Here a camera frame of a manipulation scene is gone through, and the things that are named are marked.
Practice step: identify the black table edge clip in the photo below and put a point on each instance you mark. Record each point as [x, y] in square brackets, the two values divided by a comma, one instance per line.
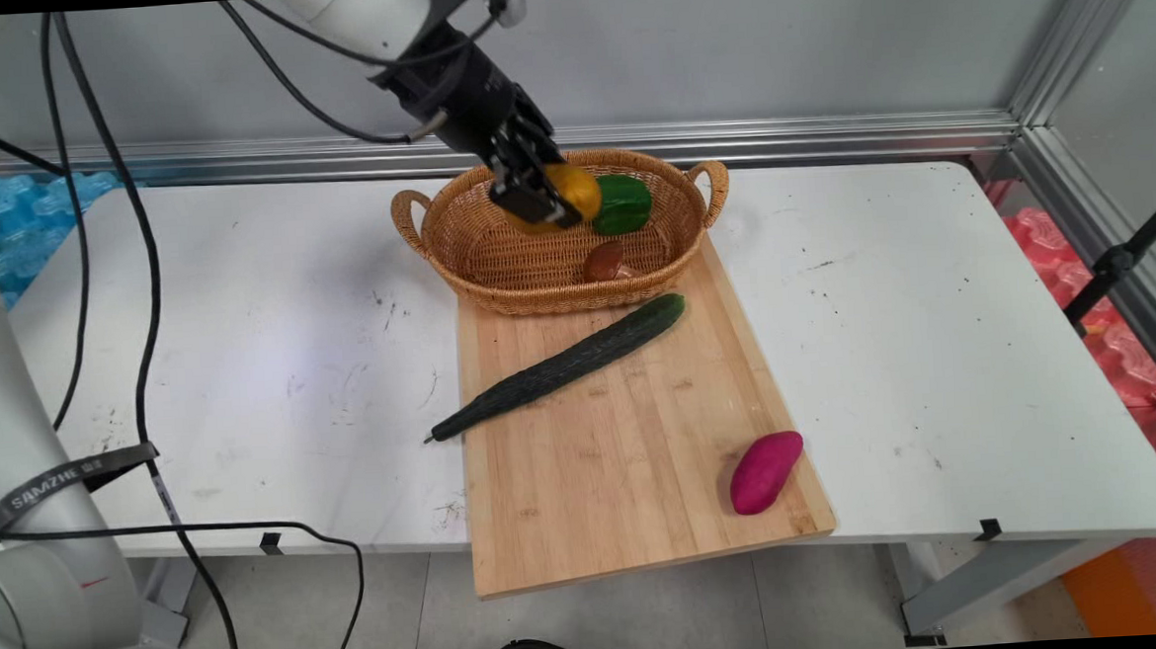
[988, 529]
[271, 543]

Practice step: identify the black tripod stand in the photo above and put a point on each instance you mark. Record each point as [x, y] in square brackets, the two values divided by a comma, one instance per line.
[1114, 262]

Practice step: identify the long dark green cucumber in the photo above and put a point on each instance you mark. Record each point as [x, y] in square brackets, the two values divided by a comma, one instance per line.
[560, 365]

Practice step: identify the grey table leg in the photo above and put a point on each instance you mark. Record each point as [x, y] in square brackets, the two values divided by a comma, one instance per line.
[997, 579]

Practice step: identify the green toy bell pepper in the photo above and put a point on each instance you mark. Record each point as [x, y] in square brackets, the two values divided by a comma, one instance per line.
[623, 203]

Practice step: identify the bamboo cutting board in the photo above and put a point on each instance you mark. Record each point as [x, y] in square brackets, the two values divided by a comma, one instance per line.
[626, 480]

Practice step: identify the blue foam floor mat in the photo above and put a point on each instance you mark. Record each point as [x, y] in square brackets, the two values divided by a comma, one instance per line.
[29, 225]

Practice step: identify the orange floor panel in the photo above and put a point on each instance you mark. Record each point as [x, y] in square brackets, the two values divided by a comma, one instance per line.
[1117, 598]

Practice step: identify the brown toy mushroom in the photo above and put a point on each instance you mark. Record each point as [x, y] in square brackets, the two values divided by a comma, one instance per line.
[602, 262]

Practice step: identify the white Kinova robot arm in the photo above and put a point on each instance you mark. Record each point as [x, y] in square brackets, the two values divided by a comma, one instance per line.
[38, 412]

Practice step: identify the yellow toy fruit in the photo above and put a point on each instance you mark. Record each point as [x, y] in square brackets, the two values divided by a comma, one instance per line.
[579, 191]

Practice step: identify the aluminium frame post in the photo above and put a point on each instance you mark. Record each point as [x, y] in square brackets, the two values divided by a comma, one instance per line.
[1078, 41]

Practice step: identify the aluminium frame rail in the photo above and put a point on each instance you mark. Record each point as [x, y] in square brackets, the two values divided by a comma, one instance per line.
[727, 141]

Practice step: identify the purple sweet potato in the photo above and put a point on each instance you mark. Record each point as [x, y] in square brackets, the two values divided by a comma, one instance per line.
[764, 473]

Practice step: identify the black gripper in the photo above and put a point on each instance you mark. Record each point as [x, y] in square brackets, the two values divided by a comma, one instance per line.
[462, 88]

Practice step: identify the red foam floor mat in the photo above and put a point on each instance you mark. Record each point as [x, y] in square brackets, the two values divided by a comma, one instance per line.
[1124, 355]

